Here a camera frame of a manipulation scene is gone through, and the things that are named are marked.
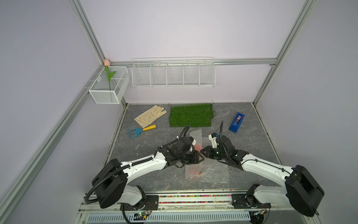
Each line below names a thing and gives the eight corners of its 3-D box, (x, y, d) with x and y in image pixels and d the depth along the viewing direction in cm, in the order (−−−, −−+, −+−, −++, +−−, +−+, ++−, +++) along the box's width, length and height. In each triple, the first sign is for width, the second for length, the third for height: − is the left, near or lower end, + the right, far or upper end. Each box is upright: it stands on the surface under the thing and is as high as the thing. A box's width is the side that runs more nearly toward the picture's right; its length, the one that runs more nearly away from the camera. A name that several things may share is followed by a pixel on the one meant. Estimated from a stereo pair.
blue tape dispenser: (228, 129, 106) (230, 124, 101) (234, 117, 114) (237, 111, 109) (236, 133, 104) (239, 128, 99) (242, 120, 112) (245, 115, 106)
